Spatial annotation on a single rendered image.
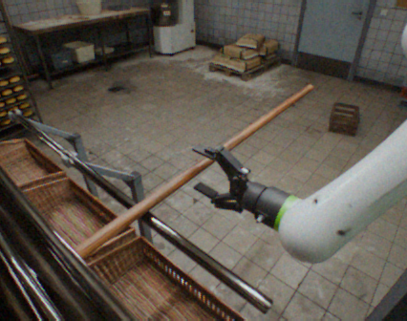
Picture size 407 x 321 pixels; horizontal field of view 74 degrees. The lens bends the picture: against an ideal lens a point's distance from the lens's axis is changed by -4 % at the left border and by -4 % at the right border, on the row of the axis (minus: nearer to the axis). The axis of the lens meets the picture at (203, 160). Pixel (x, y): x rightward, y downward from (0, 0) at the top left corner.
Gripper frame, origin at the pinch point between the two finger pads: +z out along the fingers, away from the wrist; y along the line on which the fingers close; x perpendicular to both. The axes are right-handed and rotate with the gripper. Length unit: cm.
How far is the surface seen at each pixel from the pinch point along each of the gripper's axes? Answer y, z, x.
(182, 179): -1.3, -0.7, -7.3
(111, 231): -1.2, -0.9, -29.8
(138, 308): 60, 11, -24
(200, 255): 1.6, -17.8, -20.4
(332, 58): 89, 98, 462
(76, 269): -24, -22, -43
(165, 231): 1.7, -7.8, -20.6
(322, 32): 49, 125, 463
